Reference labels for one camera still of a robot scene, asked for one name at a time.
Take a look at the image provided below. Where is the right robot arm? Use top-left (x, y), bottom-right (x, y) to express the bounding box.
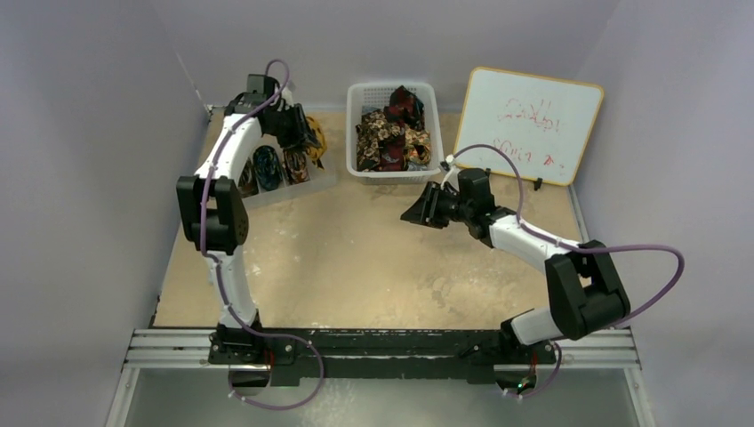
top-left (400, 168), bottom-right (630, 362)

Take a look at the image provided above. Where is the dark red tie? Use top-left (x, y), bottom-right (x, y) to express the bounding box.
top-left (380, 86), bottom-right (431, 172)

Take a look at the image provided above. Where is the rolled blue green tie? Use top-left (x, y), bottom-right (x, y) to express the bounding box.
top-left (253, 145), bottom-right (283, 191)

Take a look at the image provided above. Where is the brown floral tie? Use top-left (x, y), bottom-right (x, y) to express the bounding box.
top-left (355, 110), bottom-right (433, 173)

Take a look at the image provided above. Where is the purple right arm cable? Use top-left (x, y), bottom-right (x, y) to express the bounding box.
top-left (453, 144), bottom-right (686, 331)

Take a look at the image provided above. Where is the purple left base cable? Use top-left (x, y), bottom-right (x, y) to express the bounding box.
top-left (228, 329), bottom-right (325, 413)

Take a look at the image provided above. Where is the white plastic basket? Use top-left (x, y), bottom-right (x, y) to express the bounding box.
top-left (345, 81), bottom-right (445, 185)

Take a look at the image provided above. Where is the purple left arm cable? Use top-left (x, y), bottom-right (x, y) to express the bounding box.
top-left (198, 59), bottom-right (293, 337)

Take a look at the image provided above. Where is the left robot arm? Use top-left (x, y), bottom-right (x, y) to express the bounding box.
top-left (176, 74), bottom-right (326, 364)

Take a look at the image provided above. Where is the rolled pink brown tie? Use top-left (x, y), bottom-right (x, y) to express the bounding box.
top-left (283, 149), bottom-right (310, 185)

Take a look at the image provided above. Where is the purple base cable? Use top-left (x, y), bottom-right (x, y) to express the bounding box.
top-left (501, 342), bottom-right (564, 400)
top-left (228, 329), bottom-right (325, 413)

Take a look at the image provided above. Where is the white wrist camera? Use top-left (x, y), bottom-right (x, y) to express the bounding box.
top-left (440, 154), bottom-right (461, 188)
top-left (277, 85), bottom-right (295, 110)

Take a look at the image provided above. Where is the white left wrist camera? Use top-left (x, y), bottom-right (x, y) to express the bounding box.
top-left (277, 85), bottom-right (295, 110)

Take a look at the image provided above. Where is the whiteboard with yellow frame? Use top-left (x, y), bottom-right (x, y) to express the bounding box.
top-left (453, 67), bottom-right (605, 187)

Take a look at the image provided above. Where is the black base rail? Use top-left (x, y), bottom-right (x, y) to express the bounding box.
top-left (208, 327), bottom-right (556, 386)

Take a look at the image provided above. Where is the aluminium frame rail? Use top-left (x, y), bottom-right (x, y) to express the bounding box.
top-left (106, 188), bottom-right (643, 427)

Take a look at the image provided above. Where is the rolled dark striped tie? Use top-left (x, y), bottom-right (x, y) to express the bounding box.
top-left (238, 157), bottom-right (259, 198)

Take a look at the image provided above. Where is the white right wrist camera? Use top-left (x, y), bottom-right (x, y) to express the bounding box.
top-left (440, 154), bottom-right (461, 188)

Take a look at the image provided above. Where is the yellow insect-print tie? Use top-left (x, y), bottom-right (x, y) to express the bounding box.
top-left (305, 116), bottom-right (327, 170)

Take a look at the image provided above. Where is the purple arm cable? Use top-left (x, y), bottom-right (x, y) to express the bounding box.
top-left (453, 144), bottom-right (686, 331)
top-left (198, 59), bottom-right (293, 337)

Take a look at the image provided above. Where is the clear plastic organizer tray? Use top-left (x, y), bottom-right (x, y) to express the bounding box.
top-left (242, 136), bottom-right (337, 208)

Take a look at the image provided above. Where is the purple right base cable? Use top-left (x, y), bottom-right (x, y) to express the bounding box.
top-left (501, 342), bottom-right (564, 400)

